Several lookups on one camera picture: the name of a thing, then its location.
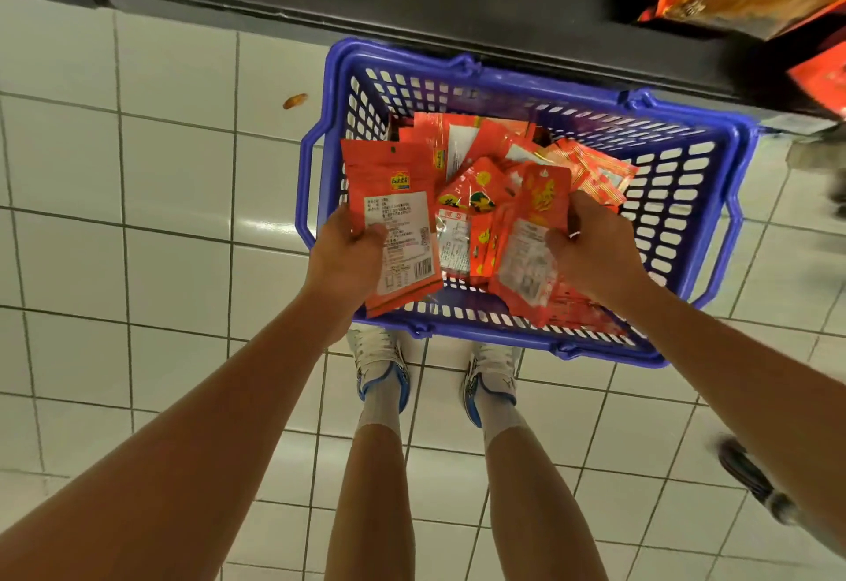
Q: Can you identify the person's left hand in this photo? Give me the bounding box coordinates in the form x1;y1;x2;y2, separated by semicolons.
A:
304;204;389;317

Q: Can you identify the person's right hand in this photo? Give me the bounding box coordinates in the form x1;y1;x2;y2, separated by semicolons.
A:
545;190;649;311

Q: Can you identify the pile of red seasoning packets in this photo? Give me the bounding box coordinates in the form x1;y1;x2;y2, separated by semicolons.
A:
397;111;639;338

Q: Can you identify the blue plastic basket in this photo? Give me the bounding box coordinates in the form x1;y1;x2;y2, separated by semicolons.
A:
294;38;761;368

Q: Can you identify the person's left forearm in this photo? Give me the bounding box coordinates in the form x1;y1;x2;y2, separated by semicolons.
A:
0;289;352;581

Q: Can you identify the person's right forearm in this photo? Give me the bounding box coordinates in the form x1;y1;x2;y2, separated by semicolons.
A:
621;276;846;549

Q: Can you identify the person's left leg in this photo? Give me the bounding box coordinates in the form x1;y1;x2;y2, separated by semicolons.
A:
326;376;418;581

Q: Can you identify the person's leg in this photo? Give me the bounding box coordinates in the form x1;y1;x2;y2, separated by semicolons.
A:
326;376;418;581
476;389;610;581

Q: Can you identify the person's right leg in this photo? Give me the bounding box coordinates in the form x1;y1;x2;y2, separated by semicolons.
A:
476;389;610;581

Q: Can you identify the grey left shoe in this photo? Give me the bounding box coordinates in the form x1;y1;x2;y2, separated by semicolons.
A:
350;325;412;414

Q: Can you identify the grey shoe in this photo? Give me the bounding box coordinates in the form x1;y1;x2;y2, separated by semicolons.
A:
350;325;412;414
460;339;521;428

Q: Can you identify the grey right shoe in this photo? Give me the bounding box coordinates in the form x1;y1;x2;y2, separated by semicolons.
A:
460;339;521;428

